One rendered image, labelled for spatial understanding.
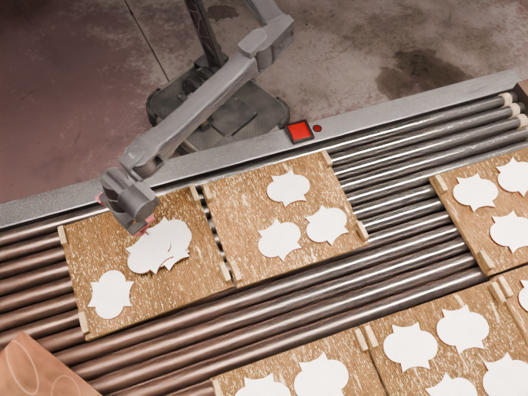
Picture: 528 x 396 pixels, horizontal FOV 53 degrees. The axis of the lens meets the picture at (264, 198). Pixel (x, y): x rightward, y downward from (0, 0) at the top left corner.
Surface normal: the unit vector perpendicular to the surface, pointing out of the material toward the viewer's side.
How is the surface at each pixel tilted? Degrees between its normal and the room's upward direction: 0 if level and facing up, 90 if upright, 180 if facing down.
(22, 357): 0
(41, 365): 0
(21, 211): 0
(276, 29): 9
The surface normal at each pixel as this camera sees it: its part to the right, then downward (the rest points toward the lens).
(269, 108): 0.04, -0.49
